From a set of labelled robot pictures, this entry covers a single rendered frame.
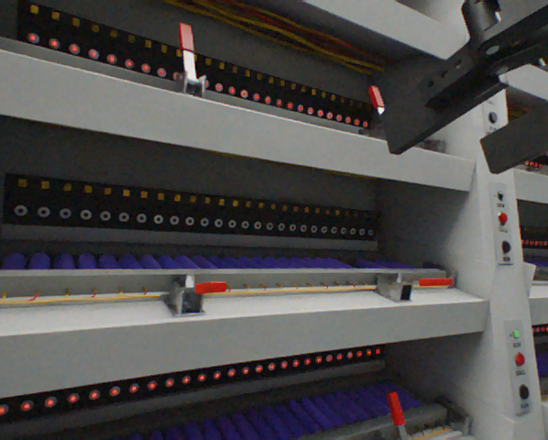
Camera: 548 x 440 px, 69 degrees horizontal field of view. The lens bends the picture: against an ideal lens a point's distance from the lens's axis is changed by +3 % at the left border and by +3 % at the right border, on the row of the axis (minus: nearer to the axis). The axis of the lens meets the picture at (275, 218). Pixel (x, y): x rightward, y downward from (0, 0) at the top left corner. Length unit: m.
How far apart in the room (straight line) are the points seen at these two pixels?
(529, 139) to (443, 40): 0.39
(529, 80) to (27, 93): 0.77
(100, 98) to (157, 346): 0.21
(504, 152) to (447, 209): 0.34
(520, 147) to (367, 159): 0.21
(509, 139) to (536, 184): 0.47
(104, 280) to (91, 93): 0.16
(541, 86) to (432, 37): 0.30
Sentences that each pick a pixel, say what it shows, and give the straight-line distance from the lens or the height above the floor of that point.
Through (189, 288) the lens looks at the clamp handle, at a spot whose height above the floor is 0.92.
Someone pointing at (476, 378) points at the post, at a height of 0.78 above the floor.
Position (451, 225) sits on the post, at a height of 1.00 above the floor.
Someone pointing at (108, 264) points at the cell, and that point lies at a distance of 0.43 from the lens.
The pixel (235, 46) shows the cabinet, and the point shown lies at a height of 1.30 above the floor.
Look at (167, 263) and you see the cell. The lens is 0.45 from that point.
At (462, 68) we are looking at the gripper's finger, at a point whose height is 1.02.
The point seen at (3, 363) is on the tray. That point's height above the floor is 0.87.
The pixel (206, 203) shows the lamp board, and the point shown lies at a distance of 0.53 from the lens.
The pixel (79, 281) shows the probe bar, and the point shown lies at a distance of 0.38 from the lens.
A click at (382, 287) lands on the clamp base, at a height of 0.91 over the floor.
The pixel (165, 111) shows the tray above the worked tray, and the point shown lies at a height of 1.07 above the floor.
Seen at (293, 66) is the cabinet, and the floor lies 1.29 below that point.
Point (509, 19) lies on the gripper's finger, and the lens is 0.20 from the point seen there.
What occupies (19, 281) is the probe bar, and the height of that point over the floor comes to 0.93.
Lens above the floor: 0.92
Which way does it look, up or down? 9 degrees up
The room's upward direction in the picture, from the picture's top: 1 degrees counter-clockwise
